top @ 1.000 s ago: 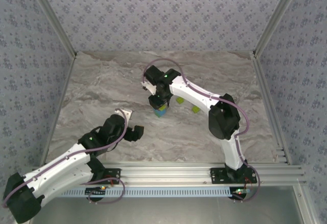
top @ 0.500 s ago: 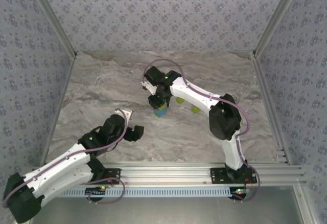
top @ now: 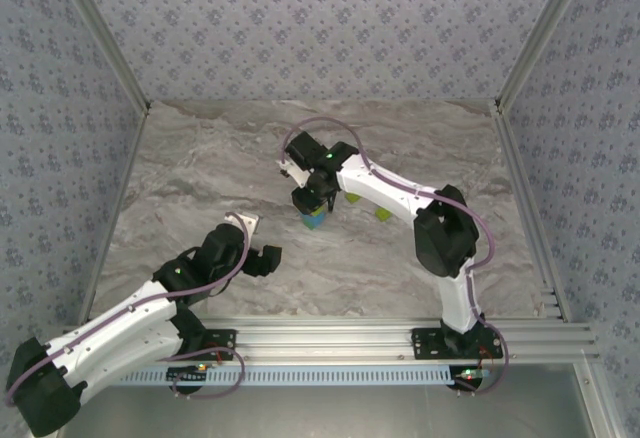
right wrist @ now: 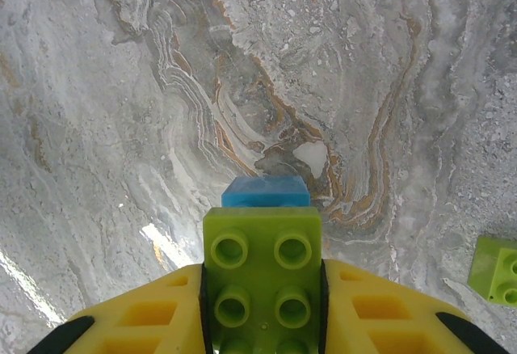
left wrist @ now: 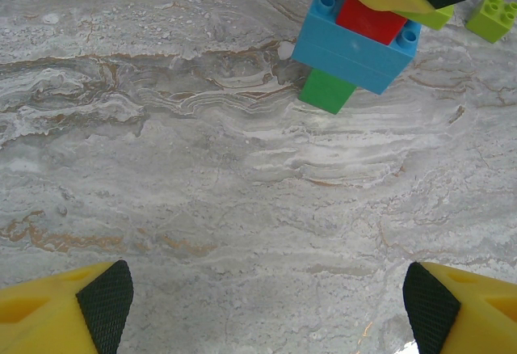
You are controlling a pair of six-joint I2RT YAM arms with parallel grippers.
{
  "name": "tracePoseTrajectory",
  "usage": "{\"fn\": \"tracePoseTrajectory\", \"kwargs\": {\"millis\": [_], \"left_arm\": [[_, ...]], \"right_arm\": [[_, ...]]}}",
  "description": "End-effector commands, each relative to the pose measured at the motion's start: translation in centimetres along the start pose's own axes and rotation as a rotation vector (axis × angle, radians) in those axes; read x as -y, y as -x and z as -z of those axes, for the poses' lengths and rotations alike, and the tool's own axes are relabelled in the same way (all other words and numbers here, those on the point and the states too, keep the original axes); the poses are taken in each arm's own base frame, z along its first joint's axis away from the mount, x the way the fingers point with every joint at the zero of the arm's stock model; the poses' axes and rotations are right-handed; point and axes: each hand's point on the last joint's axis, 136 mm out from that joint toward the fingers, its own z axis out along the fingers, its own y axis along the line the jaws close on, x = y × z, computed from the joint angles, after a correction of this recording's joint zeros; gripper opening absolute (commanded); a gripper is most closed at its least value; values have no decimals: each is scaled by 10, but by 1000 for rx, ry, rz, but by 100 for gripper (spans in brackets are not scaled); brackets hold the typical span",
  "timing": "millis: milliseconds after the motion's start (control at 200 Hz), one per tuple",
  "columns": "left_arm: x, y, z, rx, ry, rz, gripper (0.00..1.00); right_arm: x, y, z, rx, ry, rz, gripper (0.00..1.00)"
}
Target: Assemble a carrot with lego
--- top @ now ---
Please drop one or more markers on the dark green lego brick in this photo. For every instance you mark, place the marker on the dark green lego brick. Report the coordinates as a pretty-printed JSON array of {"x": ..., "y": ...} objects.
[{"x": 314, "y": 226}]

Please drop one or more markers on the small circuit board with LED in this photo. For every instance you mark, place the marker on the small circuit board with LED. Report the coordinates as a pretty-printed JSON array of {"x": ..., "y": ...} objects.
[
  {"x": 475, "y": 374},
  {"x": 182, "y": 374}
]

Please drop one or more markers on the blue lego brick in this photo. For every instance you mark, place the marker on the blue lego brick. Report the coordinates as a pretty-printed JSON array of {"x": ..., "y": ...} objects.
[{"x": 315, "y": 215}]

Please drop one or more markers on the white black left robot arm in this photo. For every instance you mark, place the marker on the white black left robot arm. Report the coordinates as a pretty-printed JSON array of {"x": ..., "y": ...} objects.
[{"x": 115, "y": 328}]

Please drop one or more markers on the short aluminium frame rail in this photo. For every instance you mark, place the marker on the short aluminium frame rail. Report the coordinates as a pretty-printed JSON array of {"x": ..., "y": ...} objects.
[{"x": 597, "y": 408}]

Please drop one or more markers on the lime green lego brick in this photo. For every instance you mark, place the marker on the lime green lego brick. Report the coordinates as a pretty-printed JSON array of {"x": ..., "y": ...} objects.
[
  {"x": 384, "y": 215},
  {"x": 352, "y": 199}
]

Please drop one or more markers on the wide aluminium side rail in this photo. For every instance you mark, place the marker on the wide aluminium side rail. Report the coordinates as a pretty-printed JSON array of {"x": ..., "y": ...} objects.
[{"x": 527, "y": 208}]

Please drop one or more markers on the aluminium corner post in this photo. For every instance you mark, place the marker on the aluminium corner post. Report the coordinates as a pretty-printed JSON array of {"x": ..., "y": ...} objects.
[
  {"x": 106, "y": 33},
  {"x": 540, "y": 33}
]

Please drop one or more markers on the grey metal panel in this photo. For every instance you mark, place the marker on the grey metal panel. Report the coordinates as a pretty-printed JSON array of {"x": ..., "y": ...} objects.
[{"x": 325, "y": 413}]

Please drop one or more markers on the narrow aluminium side rail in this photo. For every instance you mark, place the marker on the narrow aluminium side rail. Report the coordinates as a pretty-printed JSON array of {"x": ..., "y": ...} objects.
[{"x": 131, "y": 158}]

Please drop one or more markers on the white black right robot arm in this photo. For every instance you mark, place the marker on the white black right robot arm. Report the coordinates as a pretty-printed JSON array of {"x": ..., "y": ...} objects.
[{"x": 375, "y": 193}]

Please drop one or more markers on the long aluminium base rail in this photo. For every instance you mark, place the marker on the long aluminium base rail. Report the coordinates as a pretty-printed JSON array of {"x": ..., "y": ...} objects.
[{"x": 325, "y": 338}]

